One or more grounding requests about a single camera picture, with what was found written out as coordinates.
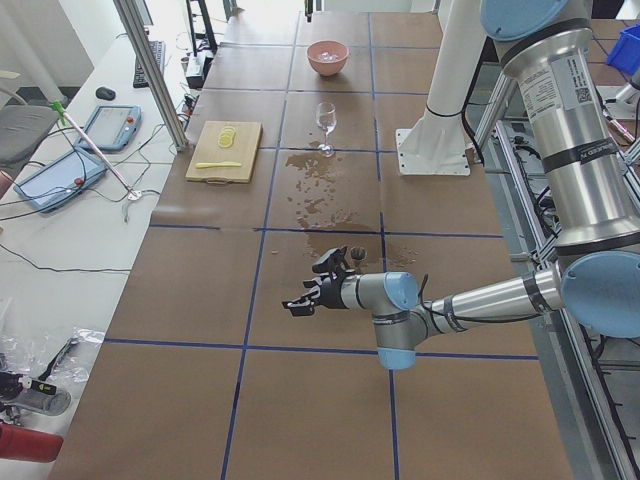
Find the blue teach pendant near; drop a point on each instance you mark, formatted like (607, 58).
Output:
(57, 183)

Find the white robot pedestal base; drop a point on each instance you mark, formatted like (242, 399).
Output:
(435, 145)

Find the grey office chair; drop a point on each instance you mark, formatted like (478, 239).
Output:
(23, 128)

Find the clear wine glass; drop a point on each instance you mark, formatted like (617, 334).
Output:
(326, 121)

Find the bamboo cutting board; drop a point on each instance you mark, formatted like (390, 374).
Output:
(244, 150)

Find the black computer mouse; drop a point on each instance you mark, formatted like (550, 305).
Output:
(105, 93)

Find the pink bowl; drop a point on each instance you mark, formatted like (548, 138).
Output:
(327, 70)

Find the aluminium frame column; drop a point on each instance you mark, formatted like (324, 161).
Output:
(134, 28)

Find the metal stick green tip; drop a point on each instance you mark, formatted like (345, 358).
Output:
(132, 193)

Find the steel jigger cup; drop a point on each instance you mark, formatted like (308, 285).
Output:
(358, 254)

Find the red fire extinguisher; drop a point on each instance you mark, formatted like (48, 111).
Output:
(19, 443)

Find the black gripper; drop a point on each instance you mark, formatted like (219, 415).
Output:
(330, 294)

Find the yellow plastic knife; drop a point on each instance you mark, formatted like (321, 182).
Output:
(223, 164)

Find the pile of ice cubes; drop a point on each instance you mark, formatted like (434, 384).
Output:
(327, 57)

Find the blue teach pendant far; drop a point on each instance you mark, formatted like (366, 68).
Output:
(111, 127)

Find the blue teach pendant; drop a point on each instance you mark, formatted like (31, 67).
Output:
(57, 183)
(111, 127)

